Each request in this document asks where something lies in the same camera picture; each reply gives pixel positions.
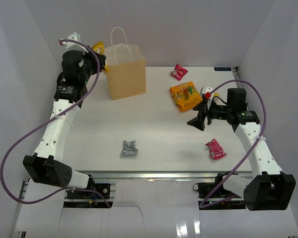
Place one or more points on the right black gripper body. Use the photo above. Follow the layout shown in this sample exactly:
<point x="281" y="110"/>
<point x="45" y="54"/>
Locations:
<point x="218" y="111"/>

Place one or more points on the yellow M&M's packet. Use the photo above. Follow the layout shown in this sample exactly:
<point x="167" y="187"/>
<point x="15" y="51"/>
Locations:
<point x="100" y="49"/>

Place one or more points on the pink snack packet front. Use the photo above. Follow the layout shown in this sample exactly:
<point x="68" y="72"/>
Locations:
<point x="216" y="151"/>

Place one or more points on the pink snack packet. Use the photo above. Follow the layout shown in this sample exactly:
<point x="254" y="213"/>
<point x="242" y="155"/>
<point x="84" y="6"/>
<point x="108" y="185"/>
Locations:
<point x="216" y="151"/>
<point x="179" y="72"/>

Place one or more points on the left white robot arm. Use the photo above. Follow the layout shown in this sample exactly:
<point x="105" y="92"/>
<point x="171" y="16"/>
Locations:
<point x="45" y="165"/>

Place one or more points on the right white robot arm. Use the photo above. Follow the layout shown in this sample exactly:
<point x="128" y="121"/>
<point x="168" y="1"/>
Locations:
<point x="270" y="188"/>

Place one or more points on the large orange candy bag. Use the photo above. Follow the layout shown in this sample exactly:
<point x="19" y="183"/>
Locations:
<point x="185" y="96"/>

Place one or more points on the brown paper bag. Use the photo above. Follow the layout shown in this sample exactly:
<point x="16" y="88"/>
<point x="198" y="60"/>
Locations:
<point x="125" y="69"/>

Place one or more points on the pink snack packet back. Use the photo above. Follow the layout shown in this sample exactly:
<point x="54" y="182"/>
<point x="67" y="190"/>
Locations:
<point x="179" y="72"/>

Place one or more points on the silver foil snack packet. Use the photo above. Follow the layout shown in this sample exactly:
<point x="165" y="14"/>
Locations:
<point x="129" y="148"/>

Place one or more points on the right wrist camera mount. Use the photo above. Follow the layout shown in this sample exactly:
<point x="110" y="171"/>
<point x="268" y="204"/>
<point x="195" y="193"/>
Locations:
<point x="206" y="91"/>

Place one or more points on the aluminium frame rail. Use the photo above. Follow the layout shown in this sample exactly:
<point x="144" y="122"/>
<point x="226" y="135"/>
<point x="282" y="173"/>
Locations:
<point x="150" y="175"/>

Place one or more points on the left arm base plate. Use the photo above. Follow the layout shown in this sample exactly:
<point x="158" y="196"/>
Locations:
<point x="102" y="188"/>

